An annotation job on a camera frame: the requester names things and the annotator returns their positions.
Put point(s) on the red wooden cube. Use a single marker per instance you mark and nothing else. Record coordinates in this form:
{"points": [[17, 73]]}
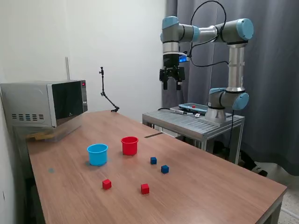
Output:
{"points": [[145, 189], [106, 184]]}

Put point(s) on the grey metal robot stand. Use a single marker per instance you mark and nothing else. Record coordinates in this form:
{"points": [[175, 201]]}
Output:
{"points": [[187, 121]]}

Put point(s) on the wooden block stack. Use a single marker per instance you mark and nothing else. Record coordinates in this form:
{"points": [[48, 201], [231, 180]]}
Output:
{"points": [[39, 137]]}

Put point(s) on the black white shoe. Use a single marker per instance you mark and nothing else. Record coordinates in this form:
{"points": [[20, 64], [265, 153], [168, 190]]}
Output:
{"points": [[253, 166]]}

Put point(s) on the blue teach pendant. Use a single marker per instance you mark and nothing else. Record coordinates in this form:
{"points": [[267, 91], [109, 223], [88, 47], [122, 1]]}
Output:
{"points": [[187, 107]]}

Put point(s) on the silver microwave oven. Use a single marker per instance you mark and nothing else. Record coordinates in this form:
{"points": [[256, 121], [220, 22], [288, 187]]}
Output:
{"points": [[28, 100]]}

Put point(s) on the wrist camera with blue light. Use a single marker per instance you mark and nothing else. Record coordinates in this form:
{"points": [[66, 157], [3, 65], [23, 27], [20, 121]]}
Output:
{"points": [[183, 58]]}

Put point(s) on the blue plastic cup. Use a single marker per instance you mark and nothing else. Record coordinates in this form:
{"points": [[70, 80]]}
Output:
{"points": [[97, 158]]}

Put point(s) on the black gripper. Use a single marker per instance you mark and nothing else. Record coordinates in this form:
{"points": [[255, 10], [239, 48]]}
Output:
{"points": [[171, 61]]}

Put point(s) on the blue wooden cube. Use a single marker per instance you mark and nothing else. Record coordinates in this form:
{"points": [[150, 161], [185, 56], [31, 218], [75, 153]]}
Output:
{"points": [[153, 161], [165, 170]]}

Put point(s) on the silver blue UR5e robot arm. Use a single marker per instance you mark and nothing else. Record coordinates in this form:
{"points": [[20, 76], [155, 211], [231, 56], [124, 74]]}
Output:
{"points": [[234, 67]]}

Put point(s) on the grey curtain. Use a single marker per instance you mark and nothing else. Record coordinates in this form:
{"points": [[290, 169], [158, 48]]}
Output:
{"points": [[275, 70]]}

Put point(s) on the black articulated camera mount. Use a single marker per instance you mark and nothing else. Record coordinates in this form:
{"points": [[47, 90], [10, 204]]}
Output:
{"points": [[103, 86]]}

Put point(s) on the white thin pole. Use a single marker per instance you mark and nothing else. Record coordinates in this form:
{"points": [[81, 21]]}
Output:
{"points": [[67, 68]]}

